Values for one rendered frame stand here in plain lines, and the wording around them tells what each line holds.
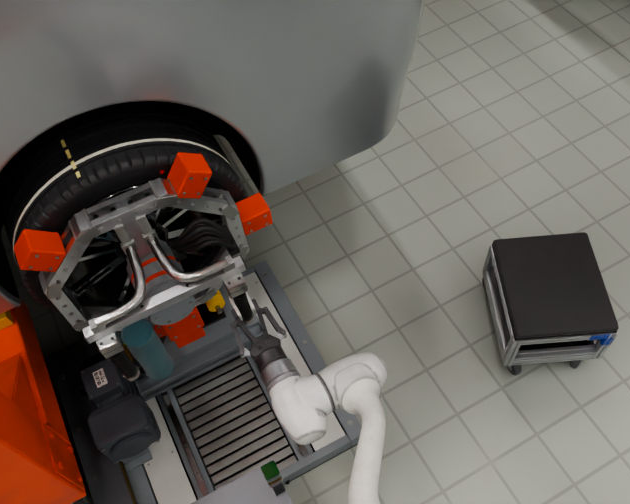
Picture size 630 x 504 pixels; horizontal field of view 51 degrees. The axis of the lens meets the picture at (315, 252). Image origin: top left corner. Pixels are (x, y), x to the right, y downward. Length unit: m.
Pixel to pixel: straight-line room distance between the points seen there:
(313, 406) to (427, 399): 1.00
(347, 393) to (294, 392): 0.13
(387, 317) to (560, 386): 0.69
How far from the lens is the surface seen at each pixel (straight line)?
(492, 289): 2.59
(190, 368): 2.47
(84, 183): 1.68
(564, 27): 3.91
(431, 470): 2.46
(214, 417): 2.50
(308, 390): 1.60
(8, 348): 2.12
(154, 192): 1.67
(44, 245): 1.70
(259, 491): 1.99
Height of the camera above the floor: 2.37
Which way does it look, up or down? 57 degrees down
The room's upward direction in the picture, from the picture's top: 7 degrees counter-clockwise
